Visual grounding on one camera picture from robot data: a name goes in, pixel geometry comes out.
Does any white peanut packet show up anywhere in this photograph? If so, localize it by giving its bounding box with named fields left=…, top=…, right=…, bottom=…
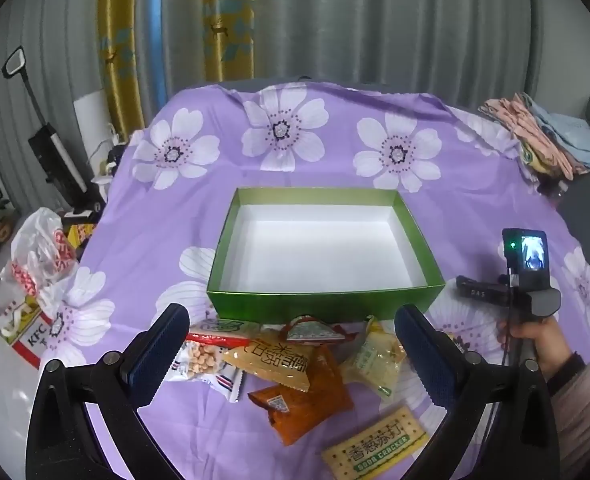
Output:
left=167, top=337, right=246, bottom=404

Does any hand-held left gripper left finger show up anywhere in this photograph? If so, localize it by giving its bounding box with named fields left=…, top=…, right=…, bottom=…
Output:
left=26, top=302, right=191, bottom=480

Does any grey curtain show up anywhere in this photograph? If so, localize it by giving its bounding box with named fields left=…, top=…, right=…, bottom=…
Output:
left=162, top=0, right=546, bottom=97

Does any cream green cracker packet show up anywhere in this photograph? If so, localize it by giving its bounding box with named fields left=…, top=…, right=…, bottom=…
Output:
left=321, top=405, right=430, bottom=480

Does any white red paper bag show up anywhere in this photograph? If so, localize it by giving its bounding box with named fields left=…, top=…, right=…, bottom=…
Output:
left=0, top=295, right=60, bottom=371

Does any yellow rice cracker packet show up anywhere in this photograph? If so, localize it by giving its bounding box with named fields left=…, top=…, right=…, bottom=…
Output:
left=221, top=327, right=326, bottom=394

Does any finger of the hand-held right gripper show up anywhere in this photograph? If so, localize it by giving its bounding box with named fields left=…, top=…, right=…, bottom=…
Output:
left=456, top=275, right=513, bottom=304

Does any orange snack packet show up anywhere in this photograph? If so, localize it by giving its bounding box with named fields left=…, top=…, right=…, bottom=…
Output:
left=247, top=345, right=354, bottom=447

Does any cream packet with red edges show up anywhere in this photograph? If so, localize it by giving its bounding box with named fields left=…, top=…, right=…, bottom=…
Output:
left=186, top=319, right=263, bottom=349

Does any black upright vacuum cleaner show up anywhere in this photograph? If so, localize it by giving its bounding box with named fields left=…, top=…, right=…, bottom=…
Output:
left=3, top=46, right=106, bottom=211

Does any purple floral cloth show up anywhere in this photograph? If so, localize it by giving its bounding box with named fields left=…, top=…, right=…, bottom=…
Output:
left=55, top=80, right=590, bottom=480

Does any green cardboard box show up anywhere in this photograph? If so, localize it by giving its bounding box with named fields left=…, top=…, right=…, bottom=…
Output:
left=206, top=187, right=446, bottom=322

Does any white red plastic bag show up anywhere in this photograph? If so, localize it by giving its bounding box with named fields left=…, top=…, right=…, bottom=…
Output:
left=0, top=207, right=80, bottom=311

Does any yellow red carton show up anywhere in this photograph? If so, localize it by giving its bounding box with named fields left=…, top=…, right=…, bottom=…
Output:
left=62, top=222, right=98, bottom=252

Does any person's right forearm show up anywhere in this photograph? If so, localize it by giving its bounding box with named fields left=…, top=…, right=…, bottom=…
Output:
left=545, top=350, right=590, bottom=480

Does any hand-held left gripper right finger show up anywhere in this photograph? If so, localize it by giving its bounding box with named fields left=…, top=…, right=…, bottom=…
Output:
left=395, top=304, right=561, bottom=480

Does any white panel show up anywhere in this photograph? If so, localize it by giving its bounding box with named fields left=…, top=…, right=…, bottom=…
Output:
left=73, top=91, right=122, bottom=142

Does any triangular red green packet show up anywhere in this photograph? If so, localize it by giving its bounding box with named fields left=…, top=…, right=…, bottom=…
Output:
left=280, top=313, right=346, bottom=344

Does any pale yellow snack packet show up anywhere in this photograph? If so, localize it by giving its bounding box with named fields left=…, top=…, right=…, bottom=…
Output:
left=339, top=316, right=408, bottom=401

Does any gold patterned curtain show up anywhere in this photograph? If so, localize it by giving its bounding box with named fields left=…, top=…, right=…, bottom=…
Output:
left=97, top=0, right=168, bottom=146
left=202, top=0, right=256, bottom=83

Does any pile of folded clothes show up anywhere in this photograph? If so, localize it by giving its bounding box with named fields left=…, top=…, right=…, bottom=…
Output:
left=478, top=91, right=590, bottom=181

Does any person's right hand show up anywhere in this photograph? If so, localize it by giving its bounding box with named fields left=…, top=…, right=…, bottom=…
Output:
left=496, top=317, right=583, bottom=382

